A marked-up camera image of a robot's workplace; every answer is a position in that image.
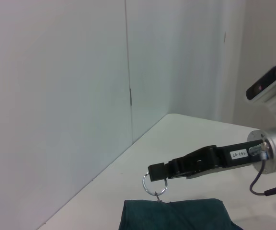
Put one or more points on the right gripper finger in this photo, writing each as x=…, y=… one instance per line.
x=159, y=171

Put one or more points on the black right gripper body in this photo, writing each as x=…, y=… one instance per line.
x=224, y=158

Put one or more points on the dark teal lunch bag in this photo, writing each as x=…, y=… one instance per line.
x=176, y=215

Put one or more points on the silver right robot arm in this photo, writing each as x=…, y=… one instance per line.
x=274, y=151

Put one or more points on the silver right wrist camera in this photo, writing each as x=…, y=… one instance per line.
x=269, y=86

